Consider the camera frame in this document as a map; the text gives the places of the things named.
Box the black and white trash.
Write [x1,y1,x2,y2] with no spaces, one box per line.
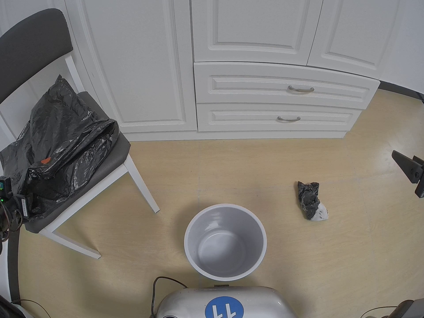
[297,181,329,222]

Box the white trash bin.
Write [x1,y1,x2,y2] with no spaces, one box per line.
[184,204,267,281]

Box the white chair dark grey seat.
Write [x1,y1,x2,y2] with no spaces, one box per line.
[0,9,160,260]

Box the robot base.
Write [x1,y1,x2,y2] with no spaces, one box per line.
[158,285,297,318]

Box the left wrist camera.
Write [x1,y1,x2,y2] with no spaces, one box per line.
[0,176,13,199]

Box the black cable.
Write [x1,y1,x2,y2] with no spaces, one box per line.
[151,276,189,318]
[9,297,49,314]
[359,305,398,318]

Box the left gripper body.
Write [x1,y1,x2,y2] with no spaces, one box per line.
[11,193,28,223]

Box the black plastic bag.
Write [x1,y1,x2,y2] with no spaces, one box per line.
[0,75,120,221]

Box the white wardrobe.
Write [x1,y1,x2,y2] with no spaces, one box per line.
[50,0,424,142]

